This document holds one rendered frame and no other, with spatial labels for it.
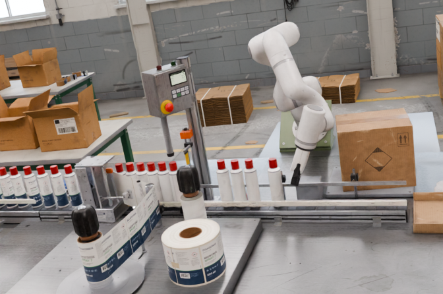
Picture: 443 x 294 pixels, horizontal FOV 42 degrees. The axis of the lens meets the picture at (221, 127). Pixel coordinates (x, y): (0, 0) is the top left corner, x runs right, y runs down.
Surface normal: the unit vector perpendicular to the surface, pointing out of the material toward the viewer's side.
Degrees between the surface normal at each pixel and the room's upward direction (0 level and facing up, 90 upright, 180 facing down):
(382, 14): 90
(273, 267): 0
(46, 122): 91
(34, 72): 89
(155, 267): 0
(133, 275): 0
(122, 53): 90
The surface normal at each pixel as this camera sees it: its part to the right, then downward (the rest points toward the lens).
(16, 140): -0.25, 0.33
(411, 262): -0.16, -0.94
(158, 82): 0.60, 0.15
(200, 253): 0.35, 0.23
